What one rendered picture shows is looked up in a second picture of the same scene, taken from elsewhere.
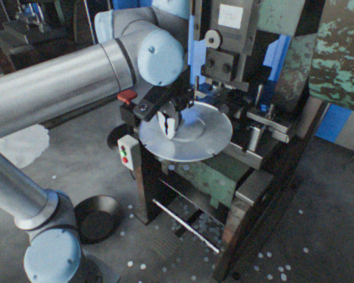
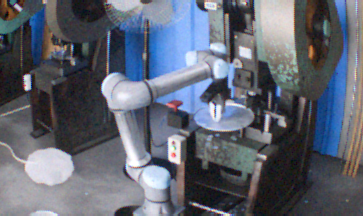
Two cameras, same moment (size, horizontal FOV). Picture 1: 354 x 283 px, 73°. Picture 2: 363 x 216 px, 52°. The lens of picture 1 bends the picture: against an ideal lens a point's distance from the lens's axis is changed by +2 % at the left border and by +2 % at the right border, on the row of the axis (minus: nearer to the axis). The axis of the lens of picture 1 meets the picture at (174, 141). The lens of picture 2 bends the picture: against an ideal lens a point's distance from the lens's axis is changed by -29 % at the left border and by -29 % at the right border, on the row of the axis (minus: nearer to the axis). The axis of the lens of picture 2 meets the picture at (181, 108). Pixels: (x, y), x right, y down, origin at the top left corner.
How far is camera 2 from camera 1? 1.71 m
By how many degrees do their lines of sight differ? 19
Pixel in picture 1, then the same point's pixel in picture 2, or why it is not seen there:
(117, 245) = not seen: outside the picture
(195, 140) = (233, 122)
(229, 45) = (247, 66)
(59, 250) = (161, 172)
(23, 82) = (178, 74)
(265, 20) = (260, 56)
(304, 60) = not seen: hidden behind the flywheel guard
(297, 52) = not seen: hidden behind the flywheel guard
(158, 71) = (221, 72)
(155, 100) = (212, 91)
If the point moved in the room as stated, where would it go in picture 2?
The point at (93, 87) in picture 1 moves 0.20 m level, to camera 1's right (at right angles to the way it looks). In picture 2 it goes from (198, 77) to (247, 77)
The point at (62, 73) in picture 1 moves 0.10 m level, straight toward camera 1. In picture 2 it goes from (189, 72) to (203, 79)
